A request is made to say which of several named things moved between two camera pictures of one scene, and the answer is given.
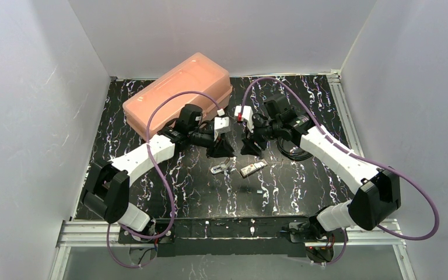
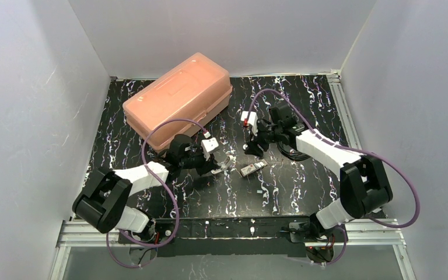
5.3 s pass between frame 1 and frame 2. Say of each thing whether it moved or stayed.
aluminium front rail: stayed
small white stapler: stayed
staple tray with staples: stayed
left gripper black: moved
